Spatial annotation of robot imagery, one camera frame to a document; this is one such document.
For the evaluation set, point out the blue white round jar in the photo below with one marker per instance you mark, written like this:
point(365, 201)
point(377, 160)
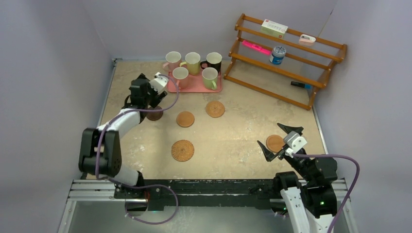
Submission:
point(277, 55)

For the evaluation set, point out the dark walnut wooden coaster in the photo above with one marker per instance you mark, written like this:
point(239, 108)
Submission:
point(154, 116)

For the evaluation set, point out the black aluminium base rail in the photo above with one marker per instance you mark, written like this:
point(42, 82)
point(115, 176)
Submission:
point(262, 194)

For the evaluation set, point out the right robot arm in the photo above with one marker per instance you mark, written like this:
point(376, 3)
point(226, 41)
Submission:
point(307, 191)

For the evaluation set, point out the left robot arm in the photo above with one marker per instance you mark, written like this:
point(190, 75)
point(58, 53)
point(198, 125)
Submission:
point(100, 150)

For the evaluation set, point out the woven rattan coaster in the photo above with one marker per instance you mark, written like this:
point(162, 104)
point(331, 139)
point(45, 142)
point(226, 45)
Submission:
point(182, 150)
point(215, 109)

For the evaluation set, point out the pink plastic tray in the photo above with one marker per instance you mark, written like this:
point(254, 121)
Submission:
point(195, 85)

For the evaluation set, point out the yellow mug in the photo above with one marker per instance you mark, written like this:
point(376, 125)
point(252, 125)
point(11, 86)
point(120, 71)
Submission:
point(192, 62)

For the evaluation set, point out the pink mug front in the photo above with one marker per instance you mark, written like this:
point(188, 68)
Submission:
point(181, 76)

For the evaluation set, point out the pink highlighter marker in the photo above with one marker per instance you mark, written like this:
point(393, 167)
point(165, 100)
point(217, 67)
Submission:
point(256, 47)

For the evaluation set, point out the green mug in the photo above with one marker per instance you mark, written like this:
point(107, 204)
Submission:
point(210, 76)

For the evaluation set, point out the white green box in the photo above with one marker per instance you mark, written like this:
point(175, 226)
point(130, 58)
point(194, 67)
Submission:
point(273, 29)

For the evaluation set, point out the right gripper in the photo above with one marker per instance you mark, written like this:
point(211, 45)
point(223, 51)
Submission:
point(270, 156)

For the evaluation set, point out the small pink white case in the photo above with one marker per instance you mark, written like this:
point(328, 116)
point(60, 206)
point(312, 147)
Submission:
point(306, 40)

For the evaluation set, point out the black mug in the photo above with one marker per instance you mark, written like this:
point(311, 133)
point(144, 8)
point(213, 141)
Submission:
point(213, 60)

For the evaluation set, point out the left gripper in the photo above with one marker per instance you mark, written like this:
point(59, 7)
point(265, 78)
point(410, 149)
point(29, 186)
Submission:
point(157, 95)

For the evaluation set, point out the black blue marker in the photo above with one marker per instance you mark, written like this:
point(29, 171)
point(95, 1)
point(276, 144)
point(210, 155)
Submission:
point(301, 85)

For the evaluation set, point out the smooth light wooden coaster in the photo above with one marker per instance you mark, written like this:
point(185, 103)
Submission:
point(185, 119)

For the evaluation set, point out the wooden tiered shelf rack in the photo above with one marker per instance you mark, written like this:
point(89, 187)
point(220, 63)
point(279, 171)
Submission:
point(310, 65)

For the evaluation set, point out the pink mug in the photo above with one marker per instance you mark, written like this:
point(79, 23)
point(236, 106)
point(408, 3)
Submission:
point(173, 60)
point(181, 76)

